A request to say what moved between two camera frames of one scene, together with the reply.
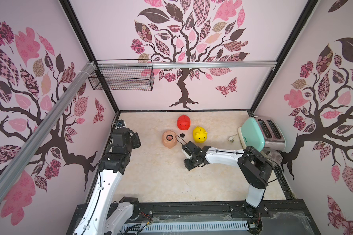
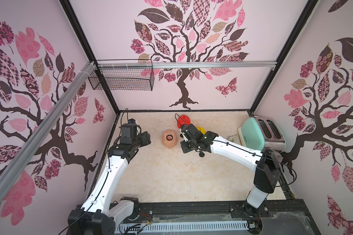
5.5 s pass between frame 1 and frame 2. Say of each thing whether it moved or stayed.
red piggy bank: stayed
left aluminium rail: stayed
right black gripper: moved
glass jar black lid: stayed
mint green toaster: stayed
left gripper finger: moved
